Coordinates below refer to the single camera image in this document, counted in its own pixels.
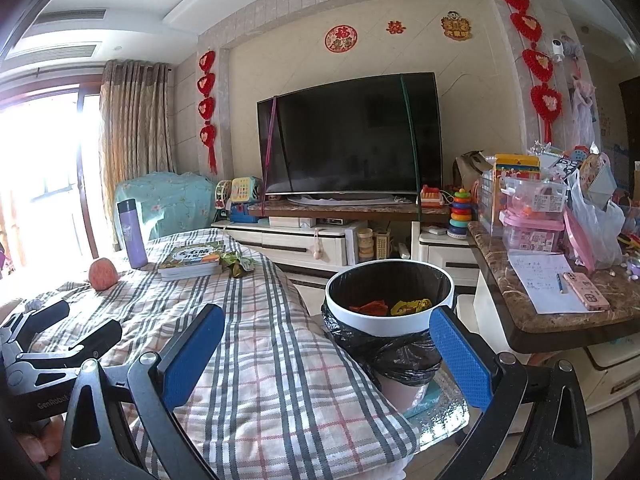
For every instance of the red heart hanging decoration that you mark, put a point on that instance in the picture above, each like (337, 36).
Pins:
(545, 102)
(206, 85)

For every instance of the red apple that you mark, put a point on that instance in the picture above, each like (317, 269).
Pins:
(104, 274)

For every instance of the green children's book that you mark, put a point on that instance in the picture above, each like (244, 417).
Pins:
(192, 260)

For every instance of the purple thermos bottle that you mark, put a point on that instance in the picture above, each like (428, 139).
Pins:
(132, 240)

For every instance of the black flat television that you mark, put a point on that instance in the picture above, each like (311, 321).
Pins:
(350, 135)

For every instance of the beige handbag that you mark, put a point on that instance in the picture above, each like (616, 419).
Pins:
(470, 175)

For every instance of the gold figure wall sticker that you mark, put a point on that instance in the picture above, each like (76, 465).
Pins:
(456, 26)

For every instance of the clear plastic bag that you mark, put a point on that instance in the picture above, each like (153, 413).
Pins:
(597, 225)

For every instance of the white rimmed trash bin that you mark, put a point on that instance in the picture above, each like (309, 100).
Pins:
(390, 325)

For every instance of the white set-top box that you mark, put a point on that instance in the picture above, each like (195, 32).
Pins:
(292, 221)

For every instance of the pink phone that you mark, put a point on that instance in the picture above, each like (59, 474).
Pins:
(587, 292)

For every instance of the gray crumpled cloth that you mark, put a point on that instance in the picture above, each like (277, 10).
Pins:
(34, 304)

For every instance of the teal floral cover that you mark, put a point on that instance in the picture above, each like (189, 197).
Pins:
(165, 200)

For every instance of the clear plastic storage box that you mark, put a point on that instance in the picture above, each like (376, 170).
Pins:
(532, 197)

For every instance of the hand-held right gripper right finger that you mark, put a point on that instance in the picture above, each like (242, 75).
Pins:
(460, 355)

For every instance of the orange red snack packet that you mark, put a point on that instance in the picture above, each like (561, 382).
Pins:
(370, 307)

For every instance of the blue pen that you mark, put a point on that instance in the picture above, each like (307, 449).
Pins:
(560, 283)

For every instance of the green crumpled wrapper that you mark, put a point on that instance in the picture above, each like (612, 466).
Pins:
(239, 264)

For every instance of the black bin liner bag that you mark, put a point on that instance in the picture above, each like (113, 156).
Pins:
(395, 355)

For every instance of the teal activity cube toy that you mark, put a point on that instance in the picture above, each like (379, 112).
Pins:
(246, 191)

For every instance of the white security camera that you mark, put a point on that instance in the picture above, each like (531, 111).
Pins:
(557, 50)

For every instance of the yellow stacked containers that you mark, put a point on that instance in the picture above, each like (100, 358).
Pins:
(365, 245)

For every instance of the brown window frame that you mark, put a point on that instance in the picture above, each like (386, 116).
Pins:
(89, 185)

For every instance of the plaid blanket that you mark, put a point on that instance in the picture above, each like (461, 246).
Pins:
(260, 360)

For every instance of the yellow snack bag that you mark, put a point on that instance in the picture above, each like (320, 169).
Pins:
(410, 306)

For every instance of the beige patterned curtain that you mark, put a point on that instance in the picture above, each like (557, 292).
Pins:
(135, 125)

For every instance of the wooden abacus toy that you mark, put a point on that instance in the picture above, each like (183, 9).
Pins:
(382, 246)

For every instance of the white notepad paper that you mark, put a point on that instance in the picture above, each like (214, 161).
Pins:
(540, 280)

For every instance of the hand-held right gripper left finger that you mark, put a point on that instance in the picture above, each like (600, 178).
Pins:
(192, 355)

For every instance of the yellow toy box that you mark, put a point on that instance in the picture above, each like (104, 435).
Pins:
(515, 165)

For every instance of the round red wall sticker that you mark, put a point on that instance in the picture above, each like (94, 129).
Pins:
(341, 39)

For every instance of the red toy telephone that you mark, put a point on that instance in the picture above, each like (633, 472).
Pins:
(431, 196)

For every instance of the brown marble counter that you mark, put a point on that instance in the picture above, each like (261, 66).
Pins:
(495, 270)

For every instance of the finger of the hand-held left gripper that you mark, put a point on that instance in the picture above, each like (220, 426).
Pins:
(100, 337)
(40, 320)

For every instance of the white TV cabinet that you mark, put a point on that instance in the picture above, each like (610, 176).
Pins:
(290, 242)

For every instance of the brown marble TV riser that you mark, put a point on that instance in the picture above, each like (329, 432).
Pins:
(350, 211)

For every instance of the person's left hand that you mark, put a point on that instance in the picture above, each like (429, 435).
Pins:
(47, 442)

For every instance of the small red paper cutout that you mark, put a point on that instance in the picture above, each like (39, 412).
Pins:
(395, 27)

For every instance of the blue plastic toy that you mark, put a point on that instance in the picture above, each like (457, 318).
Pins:
(239, 213)

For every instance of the ferris wheel toy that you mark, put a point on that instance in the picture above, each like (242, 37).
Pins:
(223, 194)

